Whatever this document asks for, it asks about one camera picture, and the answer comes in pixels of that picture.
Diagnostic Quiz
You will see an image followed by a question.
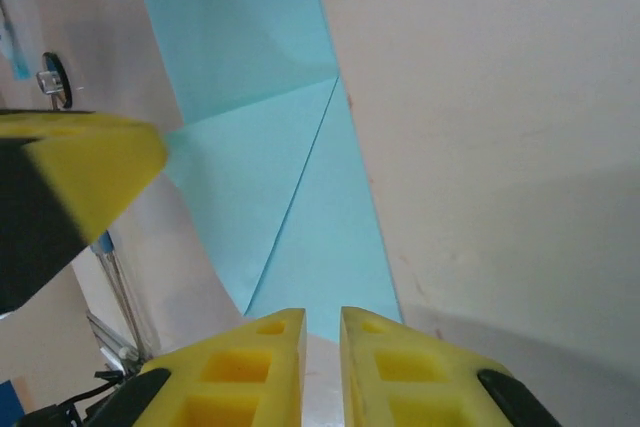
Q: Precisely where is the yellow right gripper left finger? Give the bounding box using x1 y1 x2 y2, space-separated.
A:
102 307 307 427

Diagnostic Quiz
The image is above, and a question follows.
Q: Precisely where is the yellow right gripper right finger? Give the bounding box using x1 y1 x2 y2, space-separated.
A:
339 305 561 427

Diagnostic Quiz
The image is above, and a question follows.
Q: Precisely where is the light blue paper sheet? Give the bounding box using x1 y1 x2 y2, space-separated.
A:
127 0 404 343

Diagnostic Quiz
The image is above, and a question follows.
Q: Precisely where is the blue wet wipes packet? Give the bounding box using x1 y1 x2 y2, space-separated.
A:
0 0 32 82

